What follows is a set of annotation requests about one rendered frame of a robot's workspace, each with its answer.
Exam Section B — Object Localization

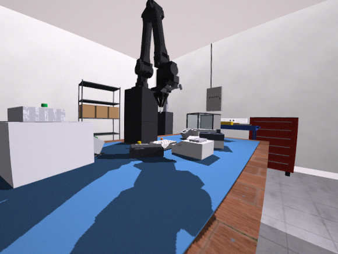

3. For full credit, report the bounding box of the blue bench mat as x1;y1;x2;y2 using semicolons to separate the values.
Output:
0;139;259;254

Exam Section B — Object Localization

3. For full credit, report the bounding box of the white tube rack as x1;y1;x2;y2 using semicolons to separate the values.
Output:
150;140;177;150

